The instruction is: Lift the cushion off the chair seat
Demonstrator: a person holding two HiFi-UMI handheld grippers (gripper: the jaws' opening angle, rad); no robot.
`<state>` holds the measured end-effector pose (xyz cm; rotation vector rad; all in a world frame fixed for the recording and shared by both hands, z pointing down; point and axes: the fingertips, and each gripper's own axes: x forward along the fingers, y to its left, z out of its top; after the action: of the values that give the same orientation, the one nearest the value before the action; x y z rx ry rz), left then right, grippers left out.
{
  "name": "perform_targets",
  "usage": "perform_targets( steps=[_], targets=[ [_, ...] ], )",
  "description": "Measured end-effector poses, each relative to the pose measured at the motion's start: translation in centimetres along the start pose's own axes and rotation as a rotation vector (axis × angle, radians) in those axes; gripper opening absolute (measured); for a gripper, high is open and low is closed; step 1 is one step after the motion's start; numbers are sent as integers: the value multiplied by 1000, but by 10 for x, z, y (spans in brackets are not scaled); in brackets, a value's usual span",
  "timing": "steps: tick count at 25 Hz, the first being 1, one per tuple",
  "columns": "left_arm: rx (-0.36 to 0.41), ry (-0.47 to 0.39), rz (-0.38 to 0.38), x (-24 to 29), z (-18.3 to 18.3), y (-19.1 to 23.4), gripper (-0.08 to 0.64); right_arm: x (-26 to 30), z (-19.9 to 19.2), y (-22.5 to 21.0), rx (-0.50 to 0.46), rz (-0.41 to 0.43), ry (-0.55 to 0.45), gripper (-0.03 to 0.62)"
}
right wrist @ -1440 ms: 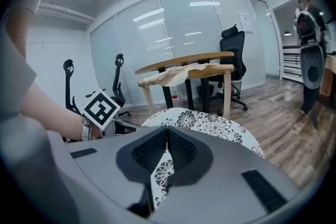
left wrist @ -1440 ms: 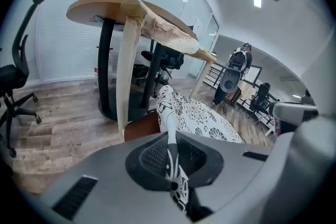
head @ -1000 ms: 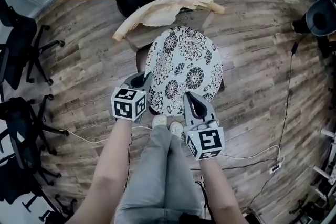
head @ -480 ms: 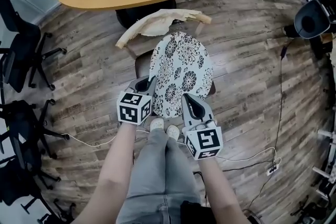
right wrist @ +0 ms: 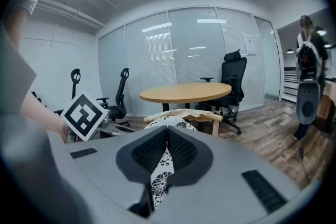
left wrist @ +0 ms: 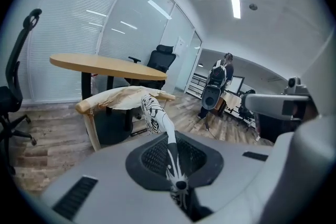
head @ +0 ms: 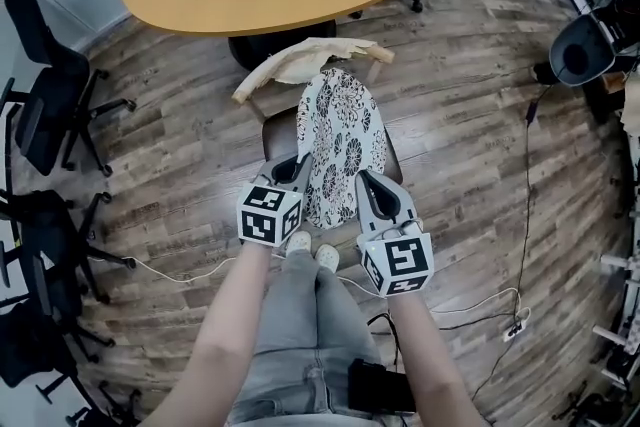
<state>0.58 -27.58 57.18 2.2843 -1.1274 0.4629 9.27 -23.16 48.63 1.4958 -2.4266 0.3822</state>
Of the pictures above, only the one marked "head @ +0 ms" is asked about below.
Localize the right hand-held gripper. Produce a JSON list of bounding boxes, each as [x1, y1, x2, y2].
[[352, 169, 436, 300]]

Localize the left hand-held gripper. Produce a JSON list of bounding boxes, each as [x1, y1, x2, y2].
[[235, 153, 315, 248]]

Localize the wooden chair with dark seat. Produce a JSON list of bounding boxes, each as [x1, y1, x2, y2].
[[231, 39, 406, 189]]

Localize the floral black white round cushion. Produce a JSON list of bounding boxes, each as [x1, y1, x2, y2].
[[294, 66, 390, 232]]

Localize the person's right forearm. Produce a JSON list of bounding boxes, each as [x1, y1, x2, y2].
[[386, 291, 490, 427]]

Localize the person's left forearm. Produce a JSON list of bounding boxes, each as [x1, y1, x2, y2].
[[148, 241, 275, 427]]

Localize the cream cloth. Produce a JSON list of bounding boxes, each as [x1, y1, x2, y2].
[[243, 35, 382, 87]]

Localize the person's white right shoe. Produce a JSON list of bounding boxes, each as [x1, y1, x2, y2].
[[314, 243, 343, 274]]

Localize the black table base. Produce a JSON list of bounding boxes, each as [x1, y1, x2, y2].
[[226, 17, 340, 72]]

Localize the person's legs in grey jeans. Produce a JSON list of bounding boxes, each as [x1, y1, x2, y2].
[[226, 246, 397, 427]]

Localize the white power strip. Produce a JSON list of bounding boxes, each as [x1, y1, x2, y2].
[[501, 318, 532, 343]]

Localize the black waist pouch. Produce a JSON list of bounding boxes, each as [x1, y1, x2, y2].
[[346, 356, 418, 417]]

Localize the white slatted rack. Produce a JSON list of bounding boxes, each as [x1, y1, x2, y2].
[[591, 208, 640, 392]]

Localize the table with beige cloth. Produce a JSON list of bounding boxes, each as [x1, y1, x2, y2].
[[603, 68, 640, 139]]

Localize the white floor cable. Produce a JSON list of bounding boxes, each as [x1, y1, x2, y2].
[[121, 253, 242, 285], [333, 273, 532, 317]]

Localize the long black floor cable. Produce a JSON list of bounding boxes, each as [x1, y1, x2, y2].
[[471, 83, 557, 407]]

